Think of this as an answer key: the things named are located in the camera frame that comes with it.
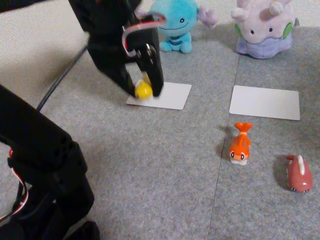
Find purple Goomy plush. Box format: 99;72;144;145
230;0;300;60

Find blue Wooper plush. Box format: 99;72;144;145
148;0;218;55

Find white rectangular card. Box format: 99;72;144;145
228;84;301;122
125;81;193;111

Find red white base servo cable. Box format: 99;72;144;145
0;147;30;223

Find orange shrimp sushi toy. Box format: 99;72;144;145
228;121;253;167

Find dark red tuna sushi toy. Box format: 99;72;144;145
285;154;313;194

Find yellow egg sushi toy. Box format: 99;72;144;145
134;79;154;101

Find red white gripper servo cable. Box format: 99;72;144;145
121;12;168;60

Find black camera cable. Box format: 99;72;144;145
36;46;88;111

